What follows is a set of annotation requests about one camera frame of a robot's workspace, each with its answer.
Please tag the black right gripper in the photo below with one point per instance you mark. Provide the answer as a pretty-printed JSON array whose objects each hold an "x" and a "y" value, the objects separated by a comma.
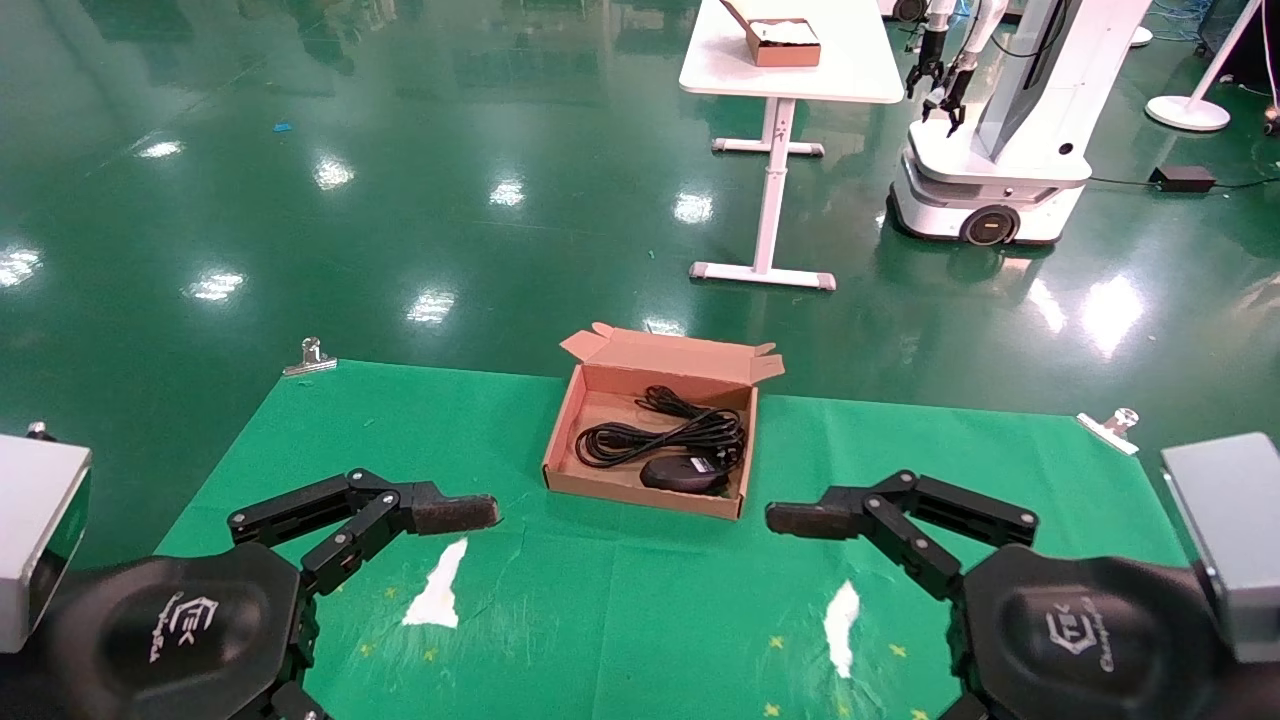
[{"x": 1090, "y": 635}]

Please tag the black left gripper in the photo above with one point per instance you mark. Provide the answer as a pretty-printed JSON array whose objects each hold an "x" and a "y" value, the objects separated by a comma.
[{"x": 170, "y": 625}]

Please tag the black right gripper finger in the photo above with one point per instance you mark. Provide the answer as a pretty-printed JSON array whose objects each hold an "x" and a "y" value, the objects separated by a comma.
[{"x": 810, "y": 518}]

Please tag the open brown cardboard box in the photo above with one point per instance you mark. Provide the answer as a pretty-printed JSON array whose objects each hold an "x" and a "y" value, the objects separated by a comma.
[{"x": 610, "y": 355}]

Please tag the small brown cardboard box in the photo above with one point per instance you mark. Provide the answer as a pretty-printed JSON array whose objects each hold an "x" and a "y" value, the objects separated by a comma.
[{"x": 785, "y": 48}]

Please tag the green table cloth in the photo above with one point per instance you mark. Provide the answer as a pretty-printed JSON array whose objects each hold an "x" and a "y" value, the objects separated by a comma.
[{"x": 640, "y": 600}]

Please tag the silver table clamp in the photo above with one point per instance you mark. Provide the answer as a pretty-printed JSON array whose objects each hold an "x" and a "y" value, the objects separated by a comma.
[
  {"x": 1112, "y": 428},
  {"x": 312, "y": 360}
]

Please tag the white wheeled background robot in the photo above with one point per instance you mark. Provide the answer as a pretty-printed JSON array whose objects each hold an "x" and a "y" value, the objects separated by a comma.
[{"x": 1010, "y": 160}]

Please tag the black background robot gripper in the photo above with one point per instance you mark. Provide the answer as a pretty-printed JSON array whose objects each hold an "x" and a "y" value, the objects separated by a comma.
[
  {"x": 925, "y": 70},
  {"x": 952, "y": 100}
]

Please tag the white background table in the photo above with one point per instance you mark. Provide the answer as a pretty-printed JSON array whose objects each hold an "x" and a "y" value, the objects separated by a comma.
[{"x": 850, "y": 70}]

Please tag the black floor power adapter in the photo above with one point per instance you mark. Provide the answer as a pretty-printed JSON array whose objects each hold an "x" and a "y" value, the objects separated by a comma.
[{"x": 1183, "y": 179}]

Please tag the white floor stand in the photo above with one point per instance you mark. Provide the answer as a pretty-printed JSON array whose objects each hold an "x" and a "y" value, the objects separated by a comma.
[{"x": 1188, "y": 112}]

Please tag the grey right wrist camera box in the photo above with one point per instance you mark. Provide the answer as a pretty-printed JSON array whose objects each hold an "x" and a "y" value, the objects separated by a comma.
[{"x": 1232, "y": 535}]

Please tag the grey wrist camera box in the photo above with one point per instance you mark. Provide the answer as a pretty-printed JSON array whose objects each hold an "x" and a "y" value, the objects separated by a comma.
[
  {"x": 38, "y": 530},
  {"x": 1232, "y": 535}
]

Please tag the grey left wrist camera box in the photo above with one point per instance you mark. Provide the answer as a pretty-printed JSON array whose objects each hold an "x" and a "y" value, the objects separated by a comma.
[{"x": 38, "y": 530}]

